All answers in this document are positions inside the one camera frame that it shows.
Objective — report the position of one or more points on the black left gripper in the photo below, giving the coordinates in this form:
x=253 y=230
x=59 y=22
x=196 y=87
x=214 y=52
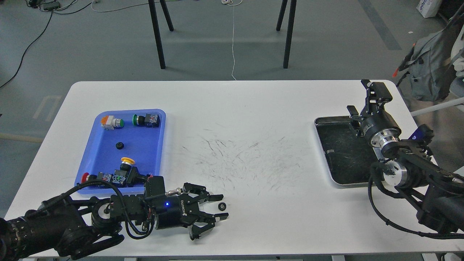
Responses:
x=174 y=211

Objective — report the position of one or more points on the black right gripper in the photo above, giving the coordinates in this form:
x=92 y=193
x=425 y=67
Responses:
x=380 y=128

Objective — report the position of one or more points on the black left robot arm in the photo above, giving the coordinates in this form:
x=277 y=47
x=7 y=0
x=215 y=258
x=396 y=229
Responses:
x=89 y=218

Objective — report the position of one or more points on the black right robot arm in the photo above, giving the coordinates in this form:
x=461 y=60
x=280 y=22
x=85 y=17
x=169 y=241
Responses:
x=404 y=169

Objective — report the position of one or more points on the silver metal tray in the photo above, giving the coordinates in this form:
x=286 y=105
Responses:
x=349 y=165

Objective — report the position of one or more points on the grey backpack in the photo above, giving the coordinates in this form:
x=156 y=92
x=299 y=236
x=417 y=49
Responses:
x=428 y=65

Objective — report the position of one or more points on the blue plastic tray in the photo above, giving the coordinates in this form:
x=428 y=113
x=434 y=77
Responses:
x=142 y=144

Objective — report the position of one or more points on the white box on floor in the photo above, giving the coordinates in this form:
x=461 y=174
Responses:
x=428 y=8

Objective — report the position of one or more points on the black right stand legs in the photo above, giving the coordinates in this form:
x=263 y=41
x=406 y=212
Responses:
x=290 y=27

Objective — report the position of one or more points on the black stand legs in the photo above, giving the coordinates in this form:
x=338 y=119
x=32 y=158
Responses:
x=156 y=29
x=290 y=27

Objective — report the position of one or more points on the orange white push button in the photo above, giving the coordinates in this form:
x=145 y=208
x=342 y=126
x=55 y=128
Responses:
x=110 y=122

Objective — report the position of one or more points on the black left stand legs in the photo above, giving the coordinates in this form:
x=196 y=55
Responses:
x=156 y=29

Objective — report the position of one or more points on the yellow push button switch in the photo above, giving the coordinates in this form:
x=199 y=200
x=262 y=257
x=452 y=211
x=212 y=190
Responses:
x=128 y=174

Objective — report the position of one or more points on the green push button switch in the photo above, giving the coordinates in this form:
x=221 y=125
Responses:
x=150 y=120

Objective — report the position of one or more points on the red push button switch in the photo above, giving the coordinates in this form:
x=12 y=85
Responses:
x=100 y=176

